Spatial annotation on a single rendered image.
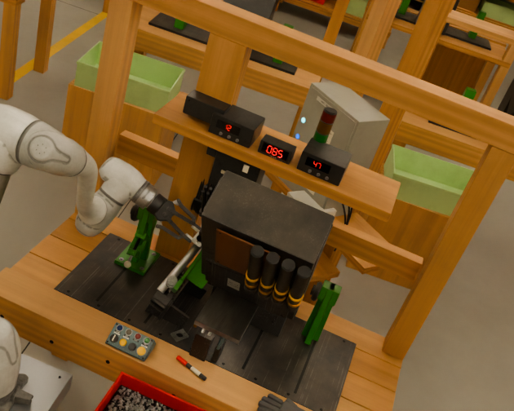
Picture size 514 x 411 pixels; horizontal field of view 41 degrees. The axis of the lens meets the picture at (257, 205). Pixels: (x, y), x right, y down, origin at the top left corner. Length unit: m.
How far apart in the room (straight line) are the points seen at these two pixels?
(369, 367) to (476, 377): 1.78
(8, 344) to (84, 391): 1.46
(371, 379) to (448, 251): 0.57
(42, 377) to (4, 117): 0.83
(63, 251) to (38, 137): 1.00
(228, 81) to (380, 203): 0.68
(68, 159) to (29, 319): 0.82
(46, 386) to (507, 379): 3.05
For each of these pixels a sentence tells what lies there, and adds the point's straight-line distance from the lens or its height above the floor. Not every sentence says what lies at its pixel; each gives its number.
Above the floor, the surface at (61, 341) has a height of 0.83.
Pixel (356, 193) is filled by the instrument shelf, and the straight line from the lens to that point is 2.39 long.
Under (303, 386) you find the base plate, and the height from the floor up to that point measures 0.90.
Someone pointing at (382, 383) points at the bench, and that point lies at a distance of 2.73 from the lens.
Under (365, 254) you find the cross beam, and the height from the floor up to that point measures 1.21.
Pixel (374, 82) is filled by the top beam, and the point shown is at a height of 1.90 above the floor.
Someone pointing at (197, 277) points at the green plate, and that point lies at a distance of 2.42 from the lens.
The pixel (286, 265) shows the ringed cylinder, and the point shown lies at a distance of 1.94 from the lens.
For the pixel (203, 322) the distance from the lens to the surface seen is 2.28.
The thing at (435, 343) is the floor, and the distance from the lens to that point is 4.52.
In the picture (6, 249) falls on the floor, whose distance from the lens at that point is 4.17.
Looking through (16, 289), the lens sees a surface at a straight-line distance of 2.61.
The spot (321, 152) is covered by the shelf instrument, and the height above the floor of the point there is 1.61.
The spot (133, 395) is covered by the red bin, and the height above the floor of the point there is 0.88.
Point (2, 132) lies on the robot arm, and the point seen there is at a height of 1.67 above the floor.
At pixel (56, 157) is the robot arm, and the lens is 1.89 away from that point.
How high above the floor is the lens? 2.68
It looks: 32 degrees down
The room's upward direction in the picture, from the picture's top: 19 degrees clockwise
